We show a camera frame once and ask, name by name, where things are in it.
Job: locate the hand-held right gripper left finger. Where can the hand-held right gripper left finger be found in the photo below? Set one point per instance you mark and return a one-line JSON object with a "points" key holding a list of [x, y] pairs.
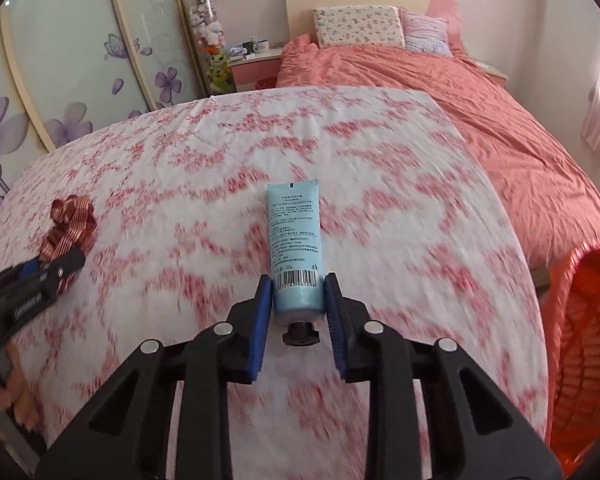
{"points": [[262, 320]]}

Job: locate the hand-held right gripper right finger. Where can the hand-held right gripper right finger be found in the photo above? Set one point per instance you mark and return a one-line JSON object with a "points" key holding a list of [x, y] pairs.
{"points": [[332, 320]]}

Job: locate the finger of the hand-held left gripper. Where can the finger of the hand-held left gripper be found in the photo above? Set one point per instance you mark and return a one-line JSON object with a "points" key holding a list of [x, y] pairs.
{"points": [[67, 267]]}

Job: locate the red striped ribbon bow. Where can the red striped ribbon bow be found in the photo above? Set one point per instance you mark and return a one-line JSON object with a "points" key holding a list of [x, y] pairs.
{"points": [[75, 217]]}

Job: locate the light blue tube black cap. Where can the light blue tube black cap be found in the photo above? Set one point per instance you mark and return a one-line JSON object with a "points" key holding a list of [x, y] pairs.
{"points": [[295, 240]]}

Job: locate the orange plastic laundry basket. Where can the orange plastic laundry basket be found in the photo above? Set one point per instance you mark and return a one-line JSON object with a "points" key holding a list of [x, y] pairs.
{"points": [[555, 310]]}

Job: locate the red plastic basket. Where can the red plastic basket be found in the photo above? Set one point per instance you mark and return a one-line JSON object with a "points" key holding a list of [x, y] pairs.
{"points": [[592, 340]]}

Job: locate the person's left hand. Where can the person's left hand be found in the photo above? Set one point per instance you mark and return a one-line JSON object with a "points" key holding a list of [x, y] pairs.
{"points": [[22, 390]]}

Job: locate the red floral white blanket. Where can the red floral white blanket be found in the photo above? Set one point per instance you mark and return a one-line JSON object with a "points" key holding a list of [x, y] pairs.
{"points": [[230, 160]]}

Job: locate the floral glass wardrobe doors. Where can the floral glass wardrobe doors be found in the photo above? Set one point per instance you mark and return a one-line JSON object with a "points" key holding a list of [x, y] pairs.
{"points": [[70, 50]]}

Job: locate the pink nightstand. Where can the pink nightstand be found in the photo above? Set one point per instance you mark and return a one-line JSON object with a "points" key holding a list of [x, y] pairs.
{"points": [[255, 72]]}

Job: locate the salmon pink duvet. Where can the salmon pink duvet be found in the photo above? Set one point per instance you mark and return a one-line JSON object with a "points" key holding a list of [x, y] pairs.
{"points": [[480, 120]]}

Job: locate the clear case of plush toys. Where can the clear case of plush toys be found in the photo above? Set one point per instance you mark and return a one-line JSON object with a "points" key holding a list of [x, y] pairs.
{"points": [[210, 40]]}

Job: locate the black mug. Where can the black mug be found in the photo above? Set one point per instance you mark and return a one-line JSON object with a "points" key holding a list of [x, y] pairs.
{"points": [[249, 48]]}

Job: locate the white mug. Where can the white mug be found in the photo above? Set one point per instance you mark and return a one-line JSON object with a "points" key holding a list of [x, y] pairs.
{"points": [[261, 48]]}

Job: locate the floral cream pillow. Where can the floral cream pillow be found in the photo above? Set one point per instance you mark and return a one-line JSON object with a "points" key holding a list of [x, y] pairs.
{"points": [[357, 27]]}

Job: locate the cream nightstand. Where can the cream nightstand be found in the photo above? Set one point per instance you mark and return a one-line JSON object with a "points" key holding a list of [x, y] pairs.
{"points": [[492, 71]]}

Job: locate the pink striped pillow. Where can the pink striped pillow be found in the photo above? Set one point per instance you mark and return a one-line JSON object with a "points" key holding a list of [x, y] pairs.
{"points": [[427, 35]]}

